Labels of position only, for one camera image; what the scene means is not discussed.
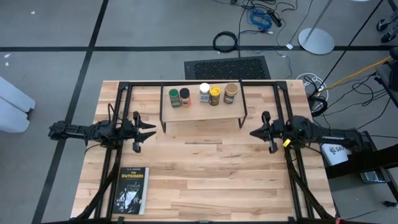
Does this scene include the yellow-lid chili onion seasoning jar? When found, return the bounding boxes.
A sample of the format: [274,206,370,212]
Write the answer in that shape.
[208,85,221,106]

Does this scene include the black power strip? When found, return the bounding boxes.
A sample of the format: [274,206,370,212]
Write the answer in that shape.
[266,9,283,28]

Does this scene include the round side table grey base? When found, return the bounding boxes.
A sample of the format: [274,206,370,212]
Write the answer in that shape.
[297,0,336,55]

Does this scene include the black perforated floor mat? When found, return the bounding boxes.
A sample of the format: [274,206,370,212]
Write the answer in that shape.
[183,55,272,80]

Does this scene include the white printed box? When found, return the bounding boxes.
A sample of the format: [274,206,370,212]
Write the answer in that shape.
[320,142,349,166]

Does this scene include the wheeled chair base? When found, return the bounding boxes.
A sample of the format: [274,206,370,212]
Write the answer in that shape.
[376,17,398,44]

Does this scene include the black side desk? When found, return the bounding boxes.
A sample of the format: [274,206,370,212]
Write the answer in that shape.
[323,130,398,187]

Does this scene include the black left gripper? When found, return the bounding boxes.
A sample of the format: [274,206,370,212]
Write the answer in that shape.
[123,111,157,154]

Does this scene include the tan-lid furikake seasoning jar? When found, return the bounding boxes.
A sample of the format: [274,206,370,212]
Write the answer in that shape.
[223,82,239,105]

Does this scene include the white cable coil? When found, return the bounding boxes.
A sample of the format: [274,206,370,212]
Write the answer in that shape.
[296,73,327,94]

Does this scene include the thin black slanted pole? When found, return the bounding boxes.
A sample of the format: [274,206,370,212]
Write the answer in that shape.
[319,0,385,84]

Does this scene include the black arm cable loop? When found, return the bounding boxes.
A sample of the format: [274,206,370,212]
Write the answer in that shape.
[107,102,116,125]

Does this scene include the yellow cable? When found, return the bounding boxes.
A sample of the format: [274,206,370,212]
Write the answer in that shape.
[312,55,393,98]

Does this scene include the green-lid oregano glass jar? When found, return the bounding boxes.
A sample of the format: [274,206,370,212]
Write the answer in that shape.
[168,88,182,109]

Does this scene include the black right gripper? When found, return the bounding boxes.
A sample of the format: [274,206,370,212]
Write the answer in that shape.
[249,111,292,154]

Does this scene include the pale grey cushioned seat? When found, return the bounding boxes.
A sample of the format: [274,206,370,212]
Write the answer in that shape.
[0,76,36,134]

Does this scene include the The Outsiders paperback book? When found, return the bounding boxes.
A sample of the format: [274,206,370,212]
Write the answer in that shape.
[112,167,150,215]

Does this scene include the orange spice bottle black cap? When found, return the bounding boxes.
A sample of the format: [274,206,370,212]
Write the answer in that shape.
[179,87,192,109]

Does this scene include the wooden shelf with black legs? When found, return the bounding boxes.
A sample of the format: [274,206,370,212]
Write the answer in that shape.
[159,79,249,134]

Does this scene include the blue cable coil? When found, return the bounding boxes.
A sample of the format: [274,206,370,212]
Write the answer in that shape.
[248,7,274,31]

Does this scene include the white-lid bagel sesame seasoning jar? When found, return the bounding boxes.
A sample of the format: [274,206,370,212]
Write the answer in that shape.
[199,82,211,103]

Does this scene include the black cable coil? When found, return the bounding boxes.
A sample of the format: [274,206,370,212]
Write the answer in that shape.
[213,30,239,54]

